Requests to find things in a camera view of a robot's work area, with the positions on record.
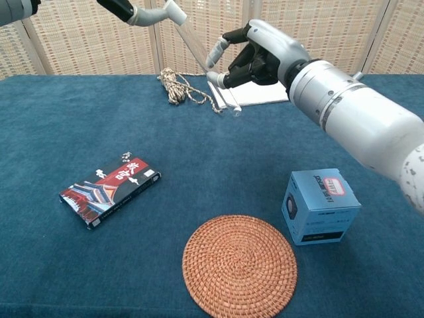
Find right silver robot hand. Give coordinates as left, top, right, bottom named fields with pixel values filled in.
left=205, top=19, right=312, bottom=90

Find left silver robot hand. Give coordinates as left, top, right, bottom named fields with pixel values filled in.
left=95, top=0, right=172, bottom=27

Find clear glass test tube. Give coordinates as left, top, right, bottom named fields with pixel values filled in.
left=172, top=19, right=242, bottom=119

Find white spiral notepad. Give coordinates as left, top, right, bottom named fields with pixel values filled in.
left=207, top=79, right=290, bottom=107

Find woven bamboo folding screen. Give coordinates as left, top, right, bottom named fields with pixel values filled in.
left=0, top=0, right=424, bottom=80

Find light blue cardboard box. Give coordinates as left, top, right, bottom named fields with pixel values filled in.
left=281, top=168, right=362, bottom=247

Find red black card box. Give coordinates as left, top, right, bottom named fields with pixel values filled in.
left=59, top=150, right=162, bottom=231

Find round woven rattan coaster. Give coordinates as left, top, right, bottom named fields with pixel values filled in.
left=182, top=214, right=298, bottom=318

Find blue table cloth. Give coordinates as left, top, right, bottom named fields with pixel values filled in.
left=0, top=73, right=424, bottom=318

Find braided beige rope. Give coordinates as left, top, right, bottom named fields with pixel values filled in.
left=156, top=66, right=223, bottom=115

